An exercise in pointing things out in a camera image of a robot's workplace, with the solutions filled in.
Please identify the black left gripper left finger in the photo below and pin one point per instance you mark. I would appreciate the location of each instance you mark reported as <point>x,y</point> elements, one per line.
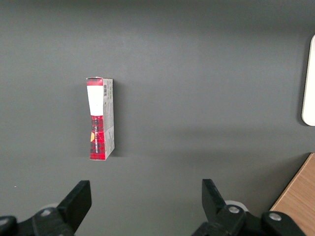
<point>71,206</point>

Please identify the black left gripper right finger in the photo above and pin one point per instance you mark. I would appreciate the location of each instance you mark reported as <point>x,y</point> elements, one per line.
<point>219,209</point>

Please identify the light wooden board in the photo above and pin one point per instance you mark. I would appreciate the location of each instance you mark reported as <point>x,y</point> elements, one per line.
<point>297,196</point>

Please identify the red plaid cardboard box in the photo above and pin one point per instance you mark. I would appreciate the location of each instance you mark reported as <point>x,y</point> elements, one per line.
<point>100,118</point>

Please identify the white rounded tray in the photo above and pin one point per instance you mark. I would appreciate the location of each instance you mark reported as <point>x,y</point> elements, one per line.
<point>309,83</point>

